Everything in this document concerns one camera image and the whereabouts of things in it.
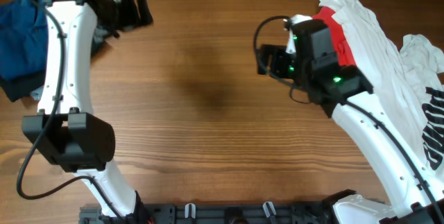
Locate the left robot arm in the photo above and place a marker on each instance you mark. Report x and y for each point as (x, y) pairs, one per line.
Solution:
(65, 130)

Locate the blue polo shirt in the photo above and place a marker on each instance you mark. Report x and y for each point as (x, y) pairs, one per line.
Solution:
(24, 39)

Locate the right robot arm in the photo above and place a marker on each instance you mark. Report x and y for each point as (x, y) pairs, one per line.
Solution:
(346, 96)

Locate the red shirt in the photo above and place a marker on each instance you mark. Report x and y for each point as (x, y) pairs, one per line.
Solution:
(340, 43)

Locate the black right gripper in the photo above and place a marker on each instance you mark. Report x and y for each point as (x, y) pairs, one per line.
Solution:
(278, 53)

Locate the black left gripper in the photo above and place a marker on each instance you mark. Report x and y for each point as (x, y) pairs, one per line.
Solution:
(129, 6)

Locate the black folded garment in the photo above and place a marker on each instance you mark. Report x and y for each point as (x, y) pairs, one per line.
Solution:
(22, 86)

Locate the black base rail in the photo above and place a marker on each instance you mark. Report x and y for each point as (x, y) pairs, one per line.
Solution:
(243, 213)

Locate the white printed shirt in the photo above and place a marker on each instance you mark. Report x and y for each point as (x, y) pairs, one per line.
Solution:
(422, 63)

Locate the grey folded garment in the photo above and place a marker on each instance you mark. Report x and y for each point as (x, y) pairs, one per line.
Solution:
(36, 94)

